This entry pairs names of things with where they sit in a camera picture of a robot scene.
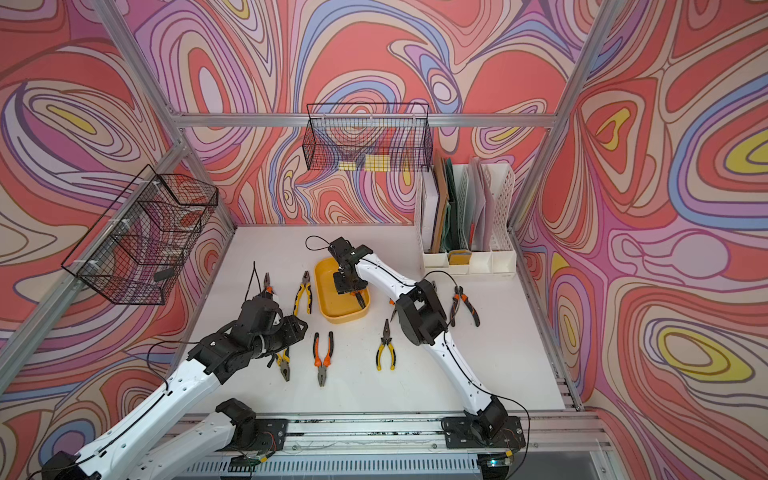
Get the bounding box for yellow sticky notes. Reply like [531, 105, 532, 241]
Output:
[337, 154, 392, 172]

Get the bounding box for yellow leather wallet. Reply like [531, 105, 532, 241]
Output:
[447, 249, 472, 266]

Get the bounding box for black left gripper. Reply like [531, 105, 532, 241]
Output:
[249, 313, 310, 361]

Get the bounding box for orange black pliers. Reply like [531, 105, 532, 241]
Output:
[313, 331, 334, 387]

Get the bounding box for white desk organizer file rack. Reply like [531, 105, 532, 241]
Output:
[414, 157, 517, 277]

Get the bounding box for yellow plastic storage box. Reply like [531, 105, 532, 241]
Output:
[314, 257, 372, 325]

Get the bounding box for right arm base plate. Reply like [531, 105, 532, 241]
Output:
[440, 416, 527, 452]

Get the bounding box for yellow long nose pliers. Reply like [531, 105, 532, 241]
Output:
[375, 319, 397, 371]

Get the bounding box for black handled pliers far left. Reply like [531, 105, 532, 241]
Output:
[260, 272, 274, 299]

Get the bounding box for pink folder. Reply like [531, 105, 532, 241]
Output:
[470, 157, 493, 251]

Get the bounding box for black wire basket left wall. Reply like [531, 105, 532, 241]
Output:
[61, 166, 219, 306]

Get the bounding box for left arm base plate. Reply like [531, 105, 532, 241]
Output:
[238, 418, 288, 453]

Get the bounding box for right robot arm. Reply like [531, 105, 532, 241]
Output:
[327, 237, 508, 446]

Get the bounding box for yellow black pliers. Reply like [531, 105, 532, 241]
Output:
[268, 348, 291, 382]
[293, 270, 313, 316]

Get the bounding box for black wire basket back wall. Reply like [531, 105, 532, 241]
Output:
[302, 101, 433, 173]

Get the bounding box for red black pliers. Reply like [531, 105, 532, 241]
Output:
[449, 285, 481, 327]

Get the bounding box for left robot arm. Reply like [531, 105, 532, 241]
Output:
[40, 295, 308, 479]

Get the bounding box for black wire basket wall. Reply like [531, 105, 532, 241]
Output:
[302, 101, 433, 173]
[61, 166, 219, 306]

